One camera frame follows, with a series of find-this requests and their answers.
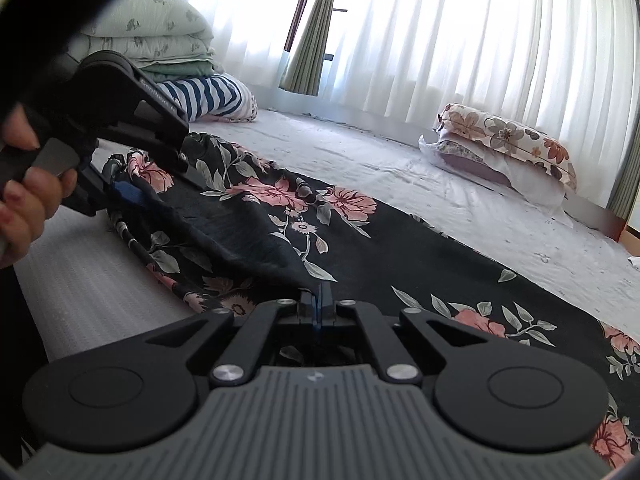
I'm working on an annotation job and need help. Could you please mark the dark blurred strap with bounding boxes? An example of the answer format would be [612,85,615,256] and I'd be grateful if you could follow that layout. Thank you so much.
[0,0,173,116]

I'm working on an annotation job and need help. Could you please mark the dark window frame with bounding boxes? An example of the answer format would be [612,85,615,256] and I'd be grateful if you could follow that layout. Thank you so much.
[283,0,351,63]

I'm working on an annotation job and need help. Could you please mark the black floral pants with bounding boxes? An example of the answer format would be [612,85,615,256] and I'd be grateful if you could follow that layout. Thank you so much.
[102,131,640,471]

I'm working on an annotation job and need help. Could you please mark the floral pillow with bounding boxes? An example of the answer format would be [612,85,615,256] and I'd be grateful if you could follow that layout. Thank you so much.
[434,103,579,192]

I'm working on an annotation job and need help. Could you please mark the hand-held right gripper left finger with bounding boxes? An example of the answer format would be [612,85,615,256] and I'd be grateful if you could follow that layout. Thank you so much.
[146,289,318,387]

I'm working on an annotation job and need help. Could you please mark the blue white striped cloth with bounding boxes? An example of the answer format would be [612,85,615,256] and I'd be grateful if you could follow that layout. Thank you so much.
[159,73,259,124]

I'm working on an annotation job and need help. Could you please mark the green curtain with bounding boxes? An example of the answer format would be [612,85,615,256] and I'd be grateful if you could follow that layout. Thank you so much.
[279,0,347,97]
[606,157,640,242]

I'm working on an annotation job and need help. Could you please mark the light green folded quilt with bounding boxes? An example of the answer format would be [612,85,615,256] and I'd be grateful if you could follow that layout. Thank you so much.
[65,0,217,72]

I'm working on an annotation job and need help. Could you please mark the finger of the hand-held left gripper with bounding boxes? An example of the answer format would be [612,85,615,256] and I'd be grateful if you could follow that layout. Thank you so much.
[149,147,207,194]
[102,177,156,211]

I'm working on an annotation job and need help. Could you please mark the white pillow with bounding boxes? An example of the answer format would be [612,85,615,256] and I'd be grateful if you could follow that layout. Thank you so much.
[419,132,567,212]

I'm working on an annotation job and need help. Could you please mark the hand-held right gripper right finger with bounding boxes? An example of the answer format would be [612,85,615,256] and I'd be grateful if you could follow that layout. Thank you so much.
[317,283,502,384]

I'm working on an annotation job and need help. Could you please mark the person's left hand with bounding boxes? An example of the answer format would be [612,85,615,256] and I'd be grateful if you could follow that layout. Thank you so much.
[0,104,79,269]

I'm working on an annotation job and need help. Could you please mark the white sheer curtain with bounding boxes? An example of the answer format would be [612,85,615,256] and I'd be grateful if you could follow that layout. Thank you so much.
[165,0,640,206]

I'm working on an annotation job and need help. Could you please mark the wooden bed frame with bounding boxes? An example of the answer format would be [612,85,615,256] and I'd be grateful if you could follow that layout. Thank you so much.
[564,194,624,242]

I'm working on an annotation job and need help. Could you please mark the green folded blanket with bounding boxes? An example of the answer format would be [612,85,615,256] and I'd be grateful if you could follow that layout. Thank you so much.
[137,52,217,86]

